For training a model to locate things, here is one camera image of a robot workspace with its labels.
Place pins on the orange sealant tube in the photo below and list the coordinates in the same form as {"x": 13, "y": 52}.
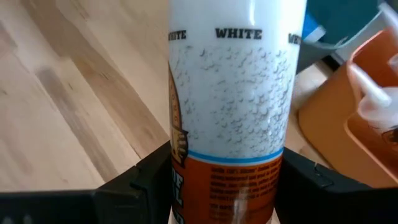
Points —
{"x": 373, "y": 105}
{"x": 236, "y": 93}

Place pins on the orange plastic bin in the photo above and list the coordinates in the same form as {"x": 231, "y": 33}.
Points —
{"x": 326, "y": 124}

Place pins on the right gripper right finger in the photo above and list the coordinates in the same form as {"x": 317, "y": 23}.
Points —
{"x": 326, "y": 205}

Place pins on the teal plastic bin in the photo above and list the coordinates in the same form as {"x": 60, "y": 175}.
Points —
{"x": 342, "y": 18}

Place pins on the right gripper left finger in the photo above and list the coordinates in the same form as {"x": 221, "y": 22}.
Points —
{"x": 124, "y": 205}

